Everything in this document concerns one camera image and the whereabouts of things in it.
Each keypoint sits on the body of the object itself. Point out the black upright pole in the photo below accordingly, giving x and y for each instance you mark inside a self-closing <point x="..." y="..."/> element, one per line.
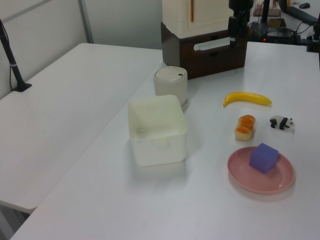
<point x="265" y="11"/>

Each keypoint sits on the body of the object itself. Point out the black electronics box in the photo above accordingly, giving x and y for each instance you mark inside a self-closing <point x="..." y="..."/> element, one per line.
<point x="281" y="36"/>

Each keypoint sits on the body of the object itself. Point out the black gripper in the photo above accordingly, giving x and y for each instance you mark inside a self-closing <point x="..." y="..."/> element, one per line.
<point x="240" y="5"/>

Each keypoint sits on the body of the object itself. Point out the black camera stand pole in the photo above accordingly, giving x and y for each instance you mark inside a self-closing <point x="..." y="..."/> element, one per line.
<point x="11" y="60"/>

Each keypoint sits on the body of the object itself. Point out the toy bread with orange glaze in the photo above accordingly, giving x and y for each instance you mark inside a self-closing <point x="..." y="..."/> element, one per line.
<point x="245" y="127"/>

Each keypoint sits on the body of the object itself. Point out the dark brown wooden cabinet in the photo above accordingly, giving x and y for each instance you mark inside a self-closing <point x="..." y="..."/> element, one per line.
<point x="212" y="63"/>

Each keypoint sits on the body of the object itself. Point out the yellow banana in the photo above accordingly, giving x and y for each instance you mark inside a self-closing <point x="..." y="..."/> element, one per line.
<point x="246" y="97"/>

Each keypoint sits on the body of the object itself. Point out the black clamp stand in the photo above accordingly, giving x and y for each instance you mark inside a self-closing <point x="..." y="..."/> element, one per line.
<point x="315" y="37"/>

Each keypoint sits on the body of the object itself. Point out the beige small trash can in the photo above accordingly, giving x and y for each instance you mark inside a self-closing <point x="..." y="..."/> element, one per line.
<point x="171" y="82"/>

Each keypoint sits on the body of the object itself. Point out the pink plate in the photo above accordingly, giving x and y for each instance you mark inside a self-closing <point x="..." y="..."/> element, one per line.
<point x="240" y="175"/>

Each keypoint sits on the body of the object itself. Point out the purple cube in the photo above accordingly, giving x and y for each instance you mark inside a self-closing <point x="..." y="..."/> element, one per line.
<point x="262" y="158"/>

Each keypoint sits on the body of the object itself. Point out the white square plastic bin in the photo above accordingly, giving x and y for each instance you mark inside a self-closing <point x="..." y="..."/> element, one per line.
<point x="160" y="147"/>

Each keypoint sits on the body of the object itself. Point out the black computer mouse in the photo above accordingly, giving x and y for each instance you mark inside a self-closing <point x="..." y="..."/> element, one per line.
<point x="304" y="5"/>

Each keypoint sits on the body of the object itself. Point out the black and white panda figure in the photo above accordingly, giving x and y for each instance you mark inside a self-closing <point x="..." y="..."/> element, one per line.
<point x="281" y="122"/>

